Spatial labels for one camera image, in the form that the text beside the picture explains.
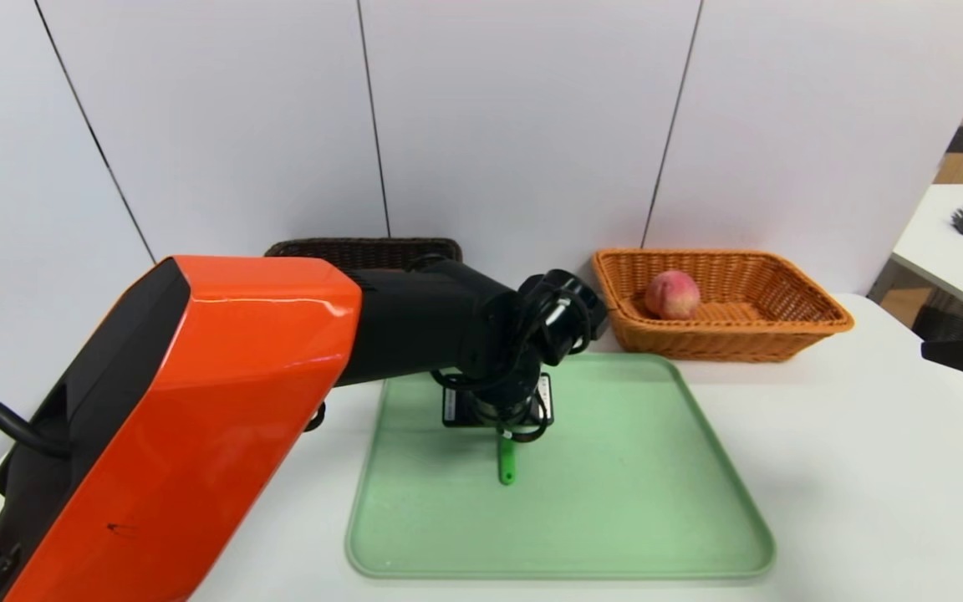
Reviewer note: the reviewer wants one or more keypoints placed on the small black panel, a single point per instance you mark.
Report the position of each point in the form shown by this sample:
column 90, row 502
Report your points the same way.
column 960, row 142

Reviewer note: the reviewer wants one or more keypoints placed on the dark brown wicker basket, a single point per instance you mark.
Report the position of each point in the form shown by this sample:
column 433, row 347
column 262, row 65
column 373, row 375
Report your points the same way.
column 364, row 251

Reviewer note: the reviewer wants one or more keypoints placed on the light green plastic tray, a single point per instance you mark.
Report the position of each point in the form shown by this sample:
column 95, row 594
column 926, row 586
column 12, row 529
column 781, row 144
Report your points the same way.
column 615, row 502

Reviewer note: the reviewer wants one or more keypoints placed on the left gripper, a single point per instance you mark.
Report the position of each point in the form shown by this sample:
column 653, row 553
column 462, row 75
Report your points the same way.
column 456, row 407

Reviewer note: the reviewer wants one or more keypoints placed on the red yellow peach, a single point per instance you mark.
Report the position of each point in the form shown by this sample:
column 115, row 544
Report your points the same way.
column 672, row 294

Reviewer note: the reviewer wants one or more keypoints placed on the white side table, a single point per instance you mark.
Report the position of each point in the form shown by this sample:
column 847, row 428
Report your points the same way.
column 950, row 251

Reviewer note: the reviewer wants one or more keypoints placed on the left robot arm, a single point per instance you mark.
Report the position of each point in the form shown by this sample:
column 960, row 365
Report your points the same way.
column 197, row 401

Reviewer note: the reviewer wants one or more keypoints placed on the orange wicker basket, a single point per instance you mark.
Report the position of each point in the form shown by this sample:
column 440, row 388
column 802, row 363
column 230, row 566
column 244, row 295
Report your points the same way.
column 724, row 343

